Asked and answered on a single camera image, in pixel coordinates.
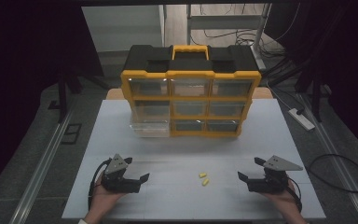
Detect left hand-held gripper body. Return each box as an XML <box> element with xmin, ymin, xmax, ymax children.
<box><xmin>101</xmin><ymin>153</ymin><xmax>142</xmax><ymax>194</ymax></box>

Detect dark curtain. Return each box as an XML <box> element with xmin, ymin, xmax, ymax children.
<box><xmin>0</xmin><ymin>0</ymin><xmax>105</xmax><ymax>202</ymax></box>
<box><xmin>265</xmin><ymin>0</ymin><xmax>358</xmax><ymax>164</ymax></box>

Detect white panel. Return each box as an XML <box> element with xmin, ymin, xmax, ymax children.
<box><xmin>81</xmin><ymin>4</ymin><xmax>166</xmax><ymax>53</ymax></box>

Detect white power strip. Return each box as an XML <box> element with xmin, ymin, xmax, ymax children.
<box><xmin>287</xmin><ymin>107</ymin><xmax>316</xmax><ymax>132</ymax></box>

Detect hand-held gripper black cable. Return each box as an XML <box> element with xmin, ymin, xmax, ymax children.
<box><xmin>286</xmin><ymin>176</ymin><xmax>303</xmax><ymax>214</ymax></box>
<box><xmin>88</xmin><ymin>158</ymin><xmax>111</xmax><ymax>213</ymax></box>

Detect white desk frame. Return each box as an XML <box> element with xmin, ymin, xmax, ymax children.
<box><xmin>186</xmin><ymin>3</ymin><xmax>272</xmax><ymax>72</ymax></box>

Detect white power strip cable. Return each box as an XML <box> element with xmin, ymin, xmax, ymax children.
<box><xmin>265</xmin><ymin>79</ymin><xmax>294</xmax><ymax>110</ymax></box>

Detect person's right hand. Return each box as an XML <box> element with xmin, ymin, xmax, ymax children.
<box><xmin>259</xmin><ymin>179</ymin><xmax>303</xmax><ymax>219</ymax></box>

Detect tangle of black floor cables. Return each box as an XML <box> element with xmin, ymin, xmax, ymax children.
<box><xmin>189</xmin><ymin>3</ymin><xmax>288</xmax><ymax>60</ymax></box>

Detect metal floor rail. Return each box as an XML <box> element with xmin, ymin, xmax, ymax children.
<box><xmin>296</xmin><ymin>92</ymin><xmax>358</xmax><ymax>224</ymax></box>
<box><xmin>16</xmin><ymin>110</ymin><xmax>74</xmax><ymax>224</ymax></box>

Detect clear plastic drawer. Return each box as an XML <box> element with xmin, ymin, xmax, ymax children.
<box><xmin>129</xmin><ymin>119</ymin><xmax>171</xmax><ymax>138</ymax></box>

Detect black metal stand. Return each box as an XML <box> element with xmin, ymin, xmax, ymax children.
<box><xmin>294</xmin><ymin>60</ymin><xmax>325</xmax><ymax>123</ymax></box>
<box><xmin>47</xmin><ymin>69</ymin><xmax>84</xmax><ymax>124</ymax></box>

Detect yellow and black organizer box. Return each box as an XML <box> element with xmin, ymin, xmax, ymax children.
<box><xmin>119</xmin><ymin>44</ymin><xmax>262</xmax><ymax>139</ymax></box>

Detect person's left hand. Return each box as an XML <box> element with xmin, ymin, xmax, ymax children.
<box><xmin>88</xmin><ymin>173</ymin><xmax>128</xmax><ymax>219</ymax></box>

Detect left hand-held gripper black cable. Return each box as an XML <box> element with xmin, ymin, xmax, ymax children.
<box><xmin>88</xmin><ymin>158</ymin><xmax>111</xmax><ymax>213</ymax></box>

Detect right hand-held gripper black cable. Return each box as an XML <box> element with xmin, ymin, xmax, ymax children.
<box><xmin>286</xmin><ymin>176</ymin><xmax>303</xmax><ymax>214</ymax></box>

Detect grid of clear drawers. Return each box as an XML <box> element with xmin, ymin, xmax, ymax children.
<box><xmin>128</xmin><ymin>77</ymin><xmax>255</xmax><ymax>133</ymax></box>

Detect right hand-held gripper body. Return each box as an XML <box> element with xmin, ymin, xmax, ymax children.
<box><xmin>246</xmin><ymin>154</ymin><xmax>304</xmax><ymax>195</ymax></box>

